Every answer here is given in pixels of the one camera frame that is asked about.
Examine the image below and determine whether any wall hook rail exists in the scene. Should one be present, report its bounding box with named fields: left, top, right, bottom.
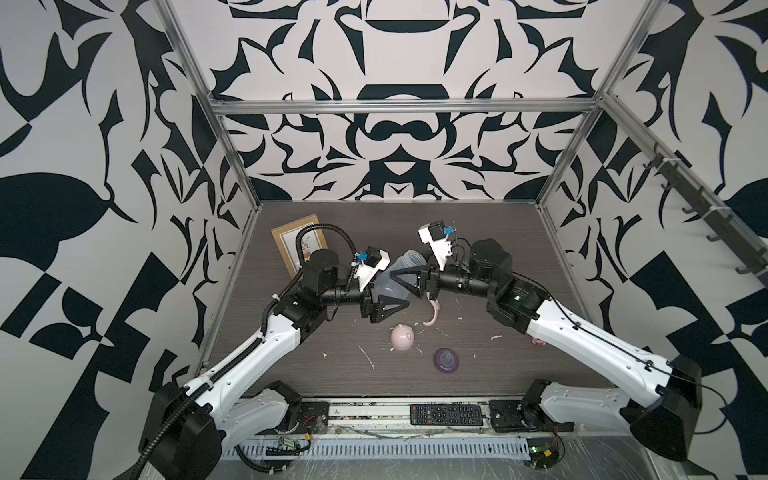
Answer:
left=644, top=142, right=767, bottom=288

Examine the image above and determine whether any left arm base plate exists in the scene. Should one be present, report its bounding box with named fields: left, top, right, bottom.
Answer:
left=298, top=399, right=330, bottom=435

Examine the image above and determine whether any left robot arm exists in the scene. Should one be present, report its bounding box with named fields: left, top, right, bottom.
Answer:
left=129, top=223, right=409, bottom=479

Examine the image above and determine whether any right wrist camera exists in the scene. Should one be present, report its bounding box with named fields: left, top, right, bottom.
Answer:
left=418, top=221, right=455, bottom=271

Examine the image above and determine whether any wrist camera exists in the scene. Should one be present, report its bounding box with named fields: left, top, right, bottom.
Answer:
left=418, top=221, right=455, bottom=271
left=353, top=247, right=390, bottom=291

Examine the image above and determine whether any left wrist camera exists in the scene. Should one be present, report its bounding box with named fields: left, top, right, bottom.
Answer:
left=353, top=247, right=390, bottom=291

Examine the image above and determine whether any pink bottle cap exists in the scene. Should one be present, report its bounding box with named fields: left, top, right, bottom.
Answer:
left=390, top=324, right=415, bottom=351

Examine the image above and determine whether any purple collar with nipple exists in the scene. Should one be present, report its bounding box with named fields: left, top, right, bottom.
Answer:
left=433, top=347, right=460, bottom=374

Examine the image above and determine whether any white cable duct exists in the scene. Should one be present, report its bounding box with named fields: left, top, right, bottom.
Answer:
left=242, top=437, right=530, bottom=461

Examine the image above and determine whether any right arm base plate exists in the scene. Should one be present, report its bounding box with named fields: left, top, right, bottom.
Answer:
left=489, top=400, right=574, bottom=433

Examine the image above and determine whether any black remote control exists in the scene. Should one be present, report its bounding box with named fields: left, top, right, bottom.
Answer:
left=409, top=404, right=483, bottom=427

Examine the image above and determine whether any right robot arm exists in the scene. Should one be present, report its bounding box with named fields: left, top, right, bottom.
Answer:
left=390, top=239, right=703, bottom=462

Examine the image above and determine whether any wooden picture frame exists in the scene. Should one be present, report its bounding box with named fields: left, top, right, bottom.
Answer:
left=271, top=214, right=327, bottom=277

